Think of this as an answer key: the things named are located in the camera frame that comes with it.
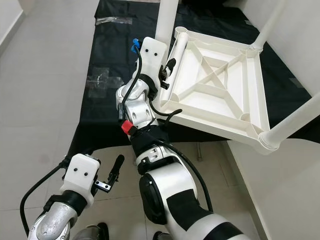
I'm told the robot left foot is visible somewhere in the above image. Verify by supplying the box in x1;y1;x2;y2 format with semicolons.
75;222;108;240

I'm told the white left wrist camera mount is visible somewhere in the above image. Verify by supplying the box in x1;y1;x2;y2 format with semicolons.
60;153;101;198

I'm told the black cloth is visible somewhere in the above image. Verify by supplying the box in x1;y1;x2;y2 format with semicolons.
70;0;320;156

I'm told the clear tape patch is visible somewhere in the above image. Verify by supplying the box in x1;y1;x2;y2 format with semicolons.
87;67;126;98

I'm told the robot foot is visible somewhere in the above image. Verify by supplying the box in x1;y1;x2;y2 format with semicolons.
75;222;108;240
152;231;173;240

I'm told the clear plastic film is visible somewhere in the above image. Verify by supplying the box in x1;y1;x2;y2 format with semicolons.
95;16;133;25

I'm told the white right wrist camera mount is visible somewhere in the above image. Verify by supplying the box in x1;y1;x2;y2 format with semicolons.
139;36;170;81

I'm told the white plastic children table top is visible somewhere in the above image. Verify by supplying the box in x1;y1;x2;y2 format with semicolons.
157;26;281;153

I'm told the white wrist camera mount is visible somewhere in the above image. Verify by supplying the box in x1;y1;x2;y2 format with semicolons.
60;153;101;198
139;36;170;81

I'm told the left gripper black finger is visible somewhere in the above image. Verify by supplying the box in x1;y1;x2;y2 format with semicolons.
107;153;126;184

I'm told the black left wrist camera cable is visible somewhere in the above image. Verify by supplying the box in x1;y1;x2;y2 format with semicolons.
20;160;73;236

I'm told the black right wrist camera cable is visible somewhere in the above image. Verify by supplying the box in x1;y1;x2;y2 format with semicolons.
120;37;183;121

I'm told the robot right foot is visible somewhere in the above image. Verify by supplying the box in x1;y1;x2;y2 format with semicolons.
152;231;173;240

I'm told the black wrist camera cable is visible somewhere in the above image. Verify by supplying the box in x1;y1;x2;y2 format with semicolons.
120;37;183;121
20;160;73;236

